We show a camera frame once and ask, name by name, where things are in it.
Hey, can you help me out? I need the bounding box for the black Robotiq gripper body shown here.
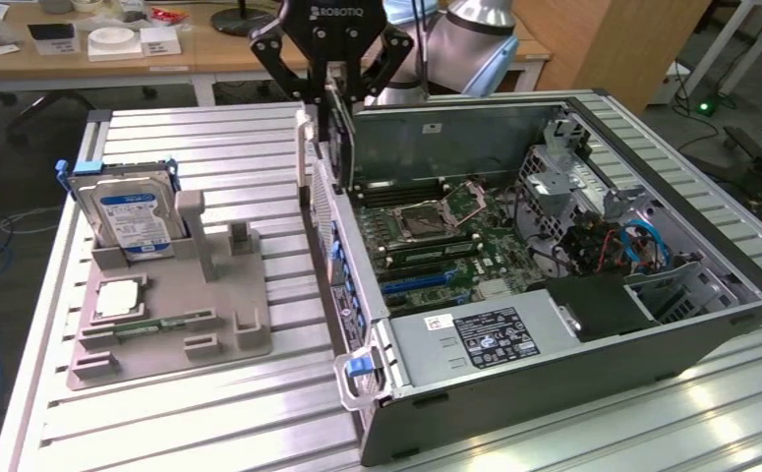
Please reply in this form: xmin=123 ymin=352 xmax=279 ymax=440
xmin=278 ymin=0 xmax=390 ymax=64

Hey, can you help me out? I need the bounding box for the green GPU card black cooler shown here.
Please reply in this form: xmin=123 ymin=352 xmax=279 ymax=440
xmin=314 ymin=61 xmax=358 ymax=194

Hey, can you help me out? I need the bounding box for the wooden desk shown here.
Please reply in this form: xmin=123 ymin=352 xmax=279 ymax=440
xmin=0 ymin=0 xmax=553 ymax=107

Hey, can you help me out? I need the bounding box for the black round lamp base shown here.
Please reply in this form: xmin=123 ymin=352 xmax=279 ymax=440
xmin=208 ymin=3 xmax=278 ymax=37

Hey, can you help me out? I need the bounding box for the small white box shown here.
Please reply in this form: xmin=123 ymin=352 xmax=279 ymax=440
xmin=138 ymin=25 xmax=184 ymax=57

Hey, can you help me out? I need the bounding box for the red packet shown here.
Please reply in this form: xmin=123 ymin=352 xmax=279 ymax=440
xmin=148 ymin=5 xmax=191 ymax=27

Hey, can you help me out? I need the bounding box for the black RAM slot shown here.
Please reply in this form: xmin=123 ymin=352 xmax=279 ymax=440
xmin=353 ymin=179 xmax=449 ymax=192
xmin=357 ymin=188 xmax=451 ymax=202
xmin=355 ymin=184 xmax=450 ymax=197
xmin=359 ymin=193 xmax=453 ymax=207

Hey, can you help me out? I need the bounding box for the white round holder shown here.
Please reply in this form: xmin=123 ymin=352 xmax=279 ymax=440
xmin=86 ymin=27 xmax=146 ymax=63

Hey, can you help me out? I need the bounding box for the silver socket cover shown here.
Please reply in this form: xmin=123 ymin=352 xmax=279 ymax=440
xmin=442 ymin=180 xmax=491 ymax=227

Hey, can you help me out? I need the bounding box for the white box black lid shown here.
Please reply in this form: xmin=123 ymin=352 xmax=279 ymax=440
xmin=25 ymin=23 xmax=86 ymax=57

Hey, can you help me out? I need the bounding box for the metal disk bay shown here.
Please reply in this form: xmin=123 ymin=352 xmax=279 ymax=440
xmin=517 ymin=142 xmax=618 ymax=247

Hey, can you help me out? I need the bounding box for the wooden cabinet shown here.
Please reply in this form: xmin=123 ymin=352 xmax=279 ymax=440
xmin=530 ymin=0 xmax=714 ymax=113

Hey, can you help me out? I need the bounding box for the hard disk blue label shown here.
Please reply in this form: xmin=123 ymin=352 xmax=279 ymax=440
xmin=67 ymin=169 xmax=179 ymax=262

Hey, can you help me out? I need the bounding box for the green RAM stick labelled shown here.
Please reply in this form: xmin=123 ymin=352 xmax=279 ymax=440
xmin=385 ymin=239 xmax=479 ymax=265

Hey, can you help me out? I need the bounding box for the green Dell motherboard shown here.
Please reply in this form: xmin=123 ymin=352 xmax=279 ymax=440
xmin=353 ymin=179 xmax=546 ymax=319

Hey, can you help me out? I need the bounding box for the blue expansion slot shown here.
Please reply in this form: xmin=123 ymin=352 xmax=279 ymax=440
xmin=378 ymin=263 xmax=462 ymax=296

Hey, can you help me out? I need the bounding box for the black power connector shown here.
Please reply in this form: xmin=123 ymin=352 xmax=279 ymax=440
xmin=561 ymin=223 xmax=618 ymax=276

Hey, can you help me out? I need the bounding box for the silver chipset heatsink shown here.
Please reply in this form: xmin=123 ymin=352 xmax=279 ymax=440
xmin=478 ymin=279 xmax=521 ymax=301

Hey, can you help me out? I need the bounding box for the grey parts rack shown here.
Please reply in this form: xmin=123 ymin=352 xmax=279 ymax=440
xmin=64 ymin=189 xmax=275 ymax=392

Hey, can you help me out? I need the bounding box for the silver CPU chip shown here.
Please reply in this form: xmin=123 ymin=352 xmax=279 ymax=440
xmin=95 ymin=280 xmax=143 ymax=319

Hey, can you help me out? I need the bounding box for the green RAM stick bare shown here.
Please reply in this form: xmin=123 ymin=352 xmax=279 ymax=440
xmin=112 ymin=317 xmax=191 ymax=335

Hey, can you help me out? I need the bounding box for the black plastic shroud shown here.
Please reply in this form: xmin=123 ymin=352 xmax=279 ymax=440
xmin=546 ymin=274 xmax=662 ymax=344

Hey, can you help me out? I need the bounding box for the grey power supply unit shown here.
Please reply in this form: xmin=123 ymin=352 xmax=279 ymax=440
xmin=386 ymin=288 xmax=582 ymax=389

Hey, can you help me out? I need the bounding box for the perforated metal drive cage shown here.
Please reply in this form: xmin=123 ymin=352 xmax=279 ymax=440
xmin=622 ymin=260 xmax=746 ymax=326

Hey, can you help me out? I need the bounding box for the black open PC case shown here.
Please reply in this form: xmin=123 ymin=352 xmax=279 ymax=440
xmin=294 ymin=87 xmax=762 ymax=468

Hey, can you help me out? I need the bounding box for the CPU socket metal frame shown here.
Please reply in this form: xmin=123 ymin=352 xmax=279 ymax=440
xmin=390 ymin=201 xmax=447 ymax=237

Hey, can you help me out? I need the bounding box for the blue disk carrier bracket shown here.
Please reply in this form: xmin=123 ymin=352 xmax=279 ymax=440
xmin=53 ymin=154 xmax=182 ymax=201

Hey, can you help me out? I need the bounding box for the white table frame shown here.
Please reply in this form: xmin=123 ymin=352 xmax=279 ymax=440
xmin=674 ymin=0 xmax=762 ymax=134

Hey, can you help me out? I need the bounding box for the blue SATA wire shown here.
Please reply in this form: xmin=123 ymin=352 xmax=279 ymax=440
xmin=615 ymin=220 xmax=672 ymax=276

